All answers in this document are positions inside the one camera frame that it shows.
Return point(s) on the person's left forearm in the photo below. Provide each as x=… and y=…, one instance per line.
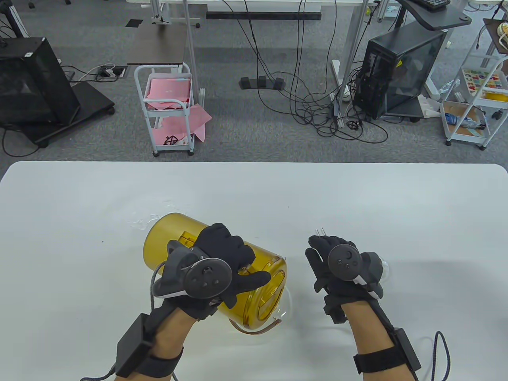
x=174, y=333

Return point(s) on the person's right forearm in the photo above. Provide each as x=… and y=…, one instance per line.
x=367, y=329

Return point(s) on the grey desk leg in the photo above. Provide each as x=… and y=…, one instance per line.
x=354, y=39

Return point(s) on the black foot base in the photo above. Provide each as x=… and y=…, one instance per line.
x=262, y=82

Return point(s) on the dark grey hand controller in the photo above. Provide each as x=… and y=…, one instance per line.
x=344, y=262
x=208, y=278

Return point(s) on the floor power socket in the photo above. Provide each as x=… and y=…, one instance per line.
x=113, y=72

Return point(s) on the yellow plastic pitcher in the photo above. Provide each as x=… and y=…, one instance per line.
x=166, y=238

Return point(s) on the dark brown side table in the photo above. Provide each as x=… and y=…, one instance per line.
x=158, y=45

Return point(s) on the black floor beam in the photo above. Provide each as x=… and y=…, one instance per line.
x=262, y=15

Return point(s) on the dark grey left hand controller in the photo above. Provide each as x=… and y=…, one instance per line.
x=208, y=278

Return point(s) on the cardboard tray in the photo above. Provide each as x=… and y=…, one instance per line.
x=456, y=109

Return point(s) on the dark grey right hand controller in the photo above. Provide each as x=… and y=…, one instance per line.
x=344, y=262

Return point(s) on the person's left hand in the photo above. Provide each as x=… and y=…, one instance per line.
x=242, y=252

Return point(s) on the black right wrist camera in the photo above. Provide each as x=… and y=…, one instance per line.
x=335, y=311

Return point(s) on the white shelf cart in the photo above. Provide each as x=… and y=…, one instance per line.
x=466, y=138

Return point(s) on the black desk top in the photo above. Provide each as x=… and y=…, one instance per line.
x=440, y=18

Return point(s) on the metal tweezers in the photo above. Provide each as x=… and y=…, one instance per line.
x=320, y=232

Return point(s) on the person's right hand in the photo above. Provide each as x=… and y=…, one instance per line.
x=319, y=270

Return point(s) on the stack of pink sheets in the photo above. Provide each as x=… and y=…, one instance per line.
x=166, y=93

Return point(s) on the black keyboard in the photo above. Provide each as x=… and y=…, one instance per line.
x=432, y=3

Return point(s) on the loose pink sheet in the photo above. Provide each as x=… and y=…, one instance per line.
x=186, y=123

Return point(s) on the colourful puzzle board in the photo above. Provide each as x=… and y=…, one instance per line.
x=482, y=81

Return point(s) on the left forearm sensor box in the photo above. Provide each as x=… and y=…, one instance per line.
x=133, y=345

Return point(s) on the white rolling cart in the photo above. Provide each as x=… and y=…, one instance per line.
x=164, y=115

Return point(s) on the right forearm sensor box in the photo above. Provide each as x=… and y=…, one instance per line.
x=406, y=349

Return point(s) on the black glass-sided computer tower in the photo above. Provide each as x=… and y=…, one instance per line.
x=405, y=71

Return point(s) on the black mesh computer case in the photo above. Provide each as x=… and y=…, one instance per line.
x=31, y=79

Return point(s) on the glass lid with cork knob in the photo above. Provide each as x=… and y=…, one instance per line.
x=385, y=268

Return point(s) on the black rolling platform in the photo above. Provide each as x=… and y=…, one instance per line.
x=89, y=104

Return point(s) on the grey metal pole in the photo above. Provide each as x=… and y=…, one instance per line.
x=189, y=39

